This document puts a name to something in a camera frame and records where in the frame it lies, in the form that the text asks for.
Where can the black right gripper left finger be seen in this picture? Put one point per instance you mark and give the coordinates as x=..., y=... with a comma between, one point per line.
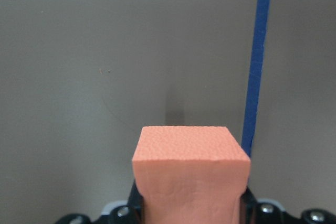
x=124, y=211

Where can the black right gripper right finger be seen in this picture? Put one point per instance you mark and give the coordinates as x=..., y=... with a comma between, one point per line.
x=252, y=210

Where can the orange foam block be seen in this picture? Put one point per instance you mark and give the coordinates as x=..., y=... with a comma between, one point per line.
x=190, y=174

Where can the brown paper table cover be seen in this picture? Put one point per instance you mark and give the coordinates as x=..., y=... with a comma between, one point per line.
x=80, y=78

